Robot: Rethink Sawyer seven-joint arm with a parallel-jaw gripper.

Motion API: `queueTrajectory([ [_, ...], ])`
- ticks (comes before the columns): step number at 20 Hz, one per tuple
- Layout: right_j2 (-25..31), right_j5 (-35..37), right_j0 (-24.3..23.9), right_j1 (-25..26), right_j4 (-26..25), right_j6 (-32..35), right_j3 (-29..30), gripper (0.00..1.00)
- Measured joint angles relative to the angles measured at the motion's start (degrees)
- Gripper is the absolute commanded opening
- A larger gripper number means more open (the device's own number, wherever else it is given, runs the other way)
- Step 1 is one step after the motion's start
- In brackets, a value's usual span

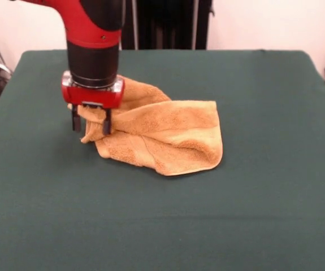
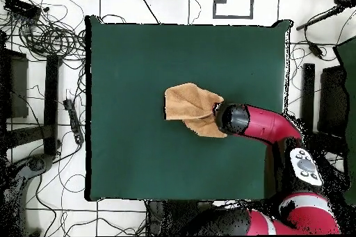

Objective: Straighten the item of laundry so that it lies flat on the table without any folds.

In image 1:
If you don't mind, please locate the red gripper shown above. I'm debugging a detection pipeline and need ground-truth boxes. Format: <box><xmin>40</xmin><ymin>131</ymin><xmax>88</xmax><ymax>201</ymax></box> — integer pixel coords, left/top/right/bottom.
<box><xmin>61</xmin><ymin>70</ymin><xmax>125</xmax><ymax>136</ymax></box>

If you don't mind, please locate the tan terry towel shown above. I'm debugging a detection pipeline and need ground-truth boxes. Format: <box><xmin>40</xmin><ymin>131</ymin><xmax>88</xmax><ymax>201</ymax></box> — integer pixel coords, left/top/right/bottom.
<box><xmin>79</xmin><ymin>75</ymin><xmax>224</xmax><ymax>177</ymax></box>

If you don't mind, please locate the dark green tablecloth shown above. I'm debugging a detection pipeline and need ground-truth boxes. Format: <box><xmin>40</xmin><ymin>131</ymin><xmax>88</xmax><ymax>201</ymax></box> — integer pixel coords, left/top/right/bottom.
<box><xmin>0</xmin><ymin>49</ymin><xmax>325</xmax><ymax>271</ymax></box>

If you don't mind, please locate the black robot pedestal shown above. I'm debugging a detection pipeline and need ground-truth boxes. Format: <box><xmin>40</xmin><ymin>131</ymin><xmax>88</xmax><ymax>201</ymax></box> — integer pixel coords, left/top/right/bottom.
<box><xmin>119</xmin><ymin>0</ymin><xmax>210</xmax><ymax>51</ymax></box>

